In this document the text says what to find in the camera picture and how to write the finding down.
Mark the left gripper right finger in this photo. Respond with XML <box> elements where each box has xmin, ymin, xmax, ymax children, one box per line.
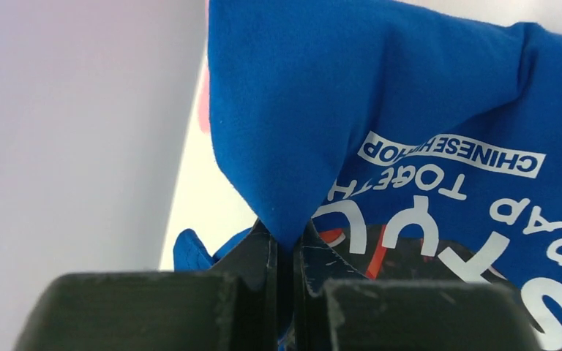
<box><xmin>293</xmin><ymin>224</ymin><xmax>539</xmax><ymax>351</ymax></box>

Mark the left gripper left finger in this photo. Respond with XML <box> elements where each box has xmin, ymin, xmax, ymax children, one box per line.
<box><xmin>15</xmin><ymin>223</ymin><xmax>278</xmax><ymax>351</ymax></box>

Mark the blue t shirt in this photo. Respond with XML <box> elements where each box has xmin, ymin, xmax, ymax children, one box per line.
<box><xmin>173</xmin><ymin>0</ymin><xmax>562</xmax><ymax>351</ymax></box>

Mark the folded pink t shirt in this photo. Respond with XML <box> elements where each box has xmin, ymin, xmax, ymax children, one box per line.
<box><xmin>197</xmin><ymin>65</ymin><xmax>210</xmax><ymax>134</ymax></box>

